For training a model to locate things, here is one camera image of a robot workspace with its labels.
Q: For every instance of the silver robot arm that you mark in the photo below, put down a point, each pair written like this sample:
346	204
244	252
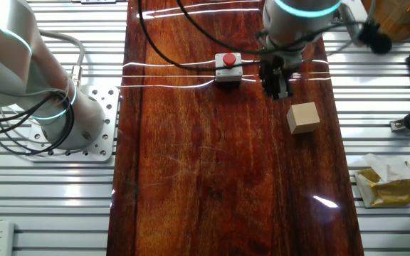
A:
77	117

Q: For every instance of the small wooden block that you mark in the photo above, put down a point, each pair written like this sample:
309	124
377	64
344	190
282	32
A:
303	117

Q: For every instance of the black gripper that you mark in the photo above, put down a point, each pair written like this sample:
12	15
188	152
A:
279	65

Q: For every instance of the gold tissue pack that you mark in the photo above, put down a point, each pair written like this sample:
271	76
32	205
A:
390	192

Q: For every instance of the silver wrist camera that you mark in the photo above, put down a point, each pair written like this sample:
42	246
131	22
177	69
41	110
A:
347	25

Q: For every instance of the grey box with red button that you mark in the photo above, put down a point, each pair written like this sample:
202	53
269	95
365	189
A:
226	73

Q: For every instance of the dark red wooden board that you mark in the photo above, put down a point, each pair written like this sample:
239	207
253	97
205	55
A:
208	177

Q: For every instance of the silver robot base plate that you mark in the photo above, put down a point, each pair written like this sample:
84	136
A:
105	142

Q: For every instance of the brown cardboard box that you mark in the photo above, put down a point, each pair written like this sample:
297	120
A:
393	17

